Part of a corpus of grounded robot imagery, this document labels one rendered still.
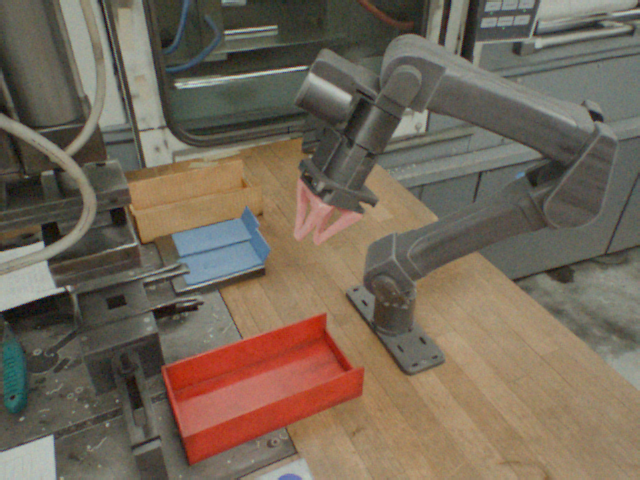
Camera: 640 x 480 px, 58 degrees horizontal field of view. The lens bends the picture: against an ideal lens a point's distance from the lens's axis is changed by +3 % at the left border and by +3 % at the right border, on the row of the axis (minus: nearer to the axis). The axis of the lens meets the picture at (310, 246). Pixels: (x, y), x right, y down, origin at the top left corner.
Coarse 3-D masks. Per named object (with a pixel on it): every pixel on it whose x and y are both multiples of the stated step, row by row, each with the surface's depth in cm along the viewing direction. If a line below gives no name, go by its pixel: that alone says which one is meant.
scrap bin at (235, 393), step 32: (320, 320) 84; (224, 352) 79; (256, 352) 82; (288, 352) 85; (320, 352) 85; (192, 384) 80; (224, 384) 80; (256, 384) 80; (288, 384) 80; (320, 384) 74; (352, 384) 77; (192, 416) 76; (224, 416) 76; (256, 416) 71; (288, 416) 75; (192, 448) 69; (224, 448) 72
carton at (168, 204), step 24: (216, 168) 118; (240, 168) 121; (144, 192) 114; (168, 192) 116; (192, 192) 119; (216, 192) 121; (240, 192) 110; (144, 216) 104; (168, 216) 106; (192, 216) 108; (216, 216) 111; (240, 216) 113; (144, 240) 107
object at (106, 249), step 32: (0, 192) 69; (32, 192) 72; (64, 192) 69; (96, 192) 69; (128, 192) 71; (0, 224) 66; (32, 224) 68; (64, 224) 69; (96, 224) 70; (128, 224) 71; (64, 256) 66; (96, 256) 67; (128, 256) 68; (64, 288) 70
